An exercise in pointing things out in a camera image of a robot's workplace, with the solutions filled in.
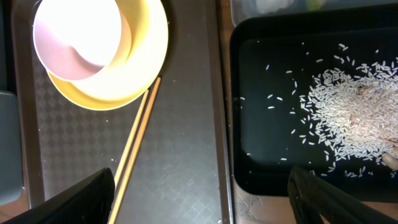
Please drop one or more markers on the pink bowl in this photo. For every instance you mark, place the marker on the pink bowl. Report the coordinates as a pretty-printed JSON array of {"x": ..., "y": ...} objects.
[{"x": 75, "y": 40}]

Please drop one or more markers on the clear plastic waste bin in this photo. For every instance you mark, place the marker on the clear plastic waste bin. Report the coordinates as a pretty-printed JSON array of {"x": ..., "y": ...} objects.
[{"x": 245, "y": 9}]

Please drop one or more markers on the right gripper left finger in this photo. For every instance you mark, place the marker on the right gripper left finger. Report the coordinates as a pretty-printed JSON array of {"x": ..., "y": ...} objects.
[{"x": 88, "y": 201}]

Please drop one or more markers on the wooden chopstick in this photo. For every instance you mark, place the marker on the wooden chopstick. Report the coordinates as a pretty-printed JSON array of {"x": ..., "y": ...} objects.
[
  {"x": 131, "y": 159},
  {"x": 129, "y": 141}
]

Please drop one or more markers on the pile of rice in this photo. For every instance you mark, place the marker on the pile of rice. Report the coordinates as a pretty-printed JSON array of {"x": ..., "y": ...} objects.
[{"x": 320, "y": 111}]

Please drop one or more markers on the right wooden chopstick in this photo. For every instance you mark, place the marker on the right wooden chopstick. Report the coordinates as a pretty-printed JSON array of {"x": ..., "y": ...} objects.
[{"x": 131, "y": 159}]

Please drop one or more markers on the black tray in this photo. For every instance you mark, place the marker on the black tray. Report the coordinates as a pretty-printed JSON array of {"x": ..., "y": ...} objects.
[{"x": 367, "y": 33}]

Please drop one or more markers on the left wooden chopstick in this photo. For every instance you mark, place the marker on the left wooden chopstick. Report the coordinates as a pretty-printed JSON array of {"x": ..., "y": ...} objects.
[{"x": 129, "y": 141}]

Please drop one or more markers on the yellow plate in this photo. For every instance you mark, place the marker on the yellow plate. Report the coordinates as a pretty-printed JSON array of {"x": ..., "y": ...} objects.
[{"x": 118, "y": 85}]

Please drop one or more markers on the brown serving tray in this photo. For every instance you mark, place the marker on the brown serving tray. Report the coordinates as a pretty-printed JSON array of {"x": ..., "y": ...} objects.
[{"x": 175, "y": 177}]

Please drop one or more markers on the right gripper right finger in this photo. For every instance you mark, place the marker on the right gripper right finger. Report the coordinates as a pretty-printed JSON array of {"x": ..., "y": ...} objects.
[{"x": 313, "y": 200}]

